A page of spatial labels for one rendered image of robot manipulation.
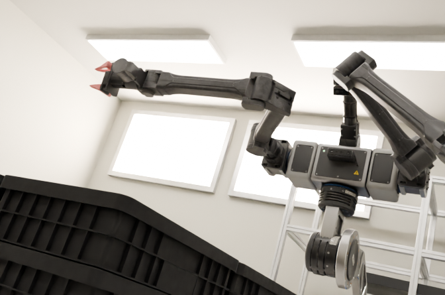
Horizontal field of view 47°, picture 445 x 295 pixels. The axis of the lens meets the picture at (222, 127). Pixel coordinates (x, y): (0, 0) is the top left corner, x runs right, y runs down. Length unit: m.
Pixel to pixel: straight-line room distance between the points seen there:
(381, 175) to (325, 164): 0.20
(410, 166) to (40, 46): 3.87
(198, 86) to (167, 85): 0.11
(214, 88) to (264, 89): 0.16
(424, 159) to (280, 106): 0.48
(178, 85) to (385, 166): 0.77
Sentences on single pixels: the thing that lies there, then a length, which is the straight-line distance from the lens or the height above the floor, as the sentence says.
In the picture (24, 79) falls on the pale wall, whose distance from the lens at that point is 4.82.
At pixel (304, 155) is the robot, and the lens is 1.92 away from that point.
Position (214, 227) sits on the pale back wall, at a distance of 4.59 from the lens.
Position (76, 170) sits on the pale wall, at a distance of 5.36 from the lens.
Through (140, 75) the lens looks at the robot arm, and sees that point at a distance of 1.67.
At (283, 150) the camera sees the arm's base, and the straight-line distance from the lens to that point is 1.91.
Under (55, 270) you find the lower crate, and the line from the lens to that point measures 0.80.
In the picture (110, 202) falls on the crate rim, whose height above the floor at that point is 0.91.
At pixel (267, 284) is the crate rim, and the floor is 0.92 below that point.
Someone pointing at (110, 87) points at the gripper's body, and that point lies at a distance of 1.75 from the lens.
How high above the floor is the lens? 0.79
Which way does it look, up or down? 21 degrees up
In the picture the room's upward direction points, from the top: 17 degrees clockwise
